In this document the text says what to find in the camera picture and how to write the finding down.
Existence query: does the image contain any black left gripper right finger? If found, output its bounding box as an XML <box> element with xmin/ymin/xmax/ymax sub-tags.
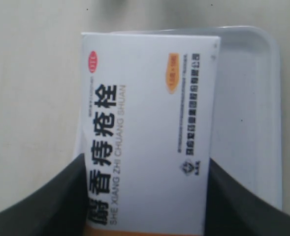
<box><xmin>205</xmin><ymin>160</ymin><xmax>290</xmax><ymax>236</ymax></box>

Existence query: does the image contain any white plastic tray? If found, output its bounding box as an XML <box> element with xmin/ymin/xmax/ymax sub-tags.
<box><xmin>71</xmin><ymin>25</ymin><xmax>283</xmax><ymax>213</ymax></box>

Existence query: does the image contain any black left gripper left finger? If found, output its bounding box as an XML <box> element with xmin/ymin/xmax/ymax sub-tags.
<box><xmin>0</xmin><ymin>154</ymin><xmax>88</xmax><ymax>236</ymax></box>

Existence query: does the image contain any white medicine box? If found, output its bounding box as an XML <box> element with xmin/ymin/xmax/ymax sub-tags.
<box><xmin>81</xmin><ymin>32</ymin><xmax>221</xmax><ymax>236</ymax></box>

